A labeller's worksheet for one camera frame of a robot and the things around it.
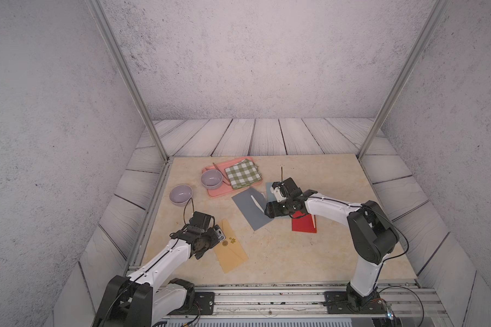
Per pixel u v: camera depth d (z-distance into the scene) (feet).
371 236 1.59
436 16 2.35
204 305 2.39
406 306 2.38
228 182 3.54
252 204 3.33
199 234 2.20
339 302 2.36
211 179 3.49
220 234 2.63
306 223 3.08
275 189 2.85
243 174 3.66
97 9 2.29
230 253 2.79
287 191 2.48
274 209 2.71
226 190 3.46
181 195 3.33
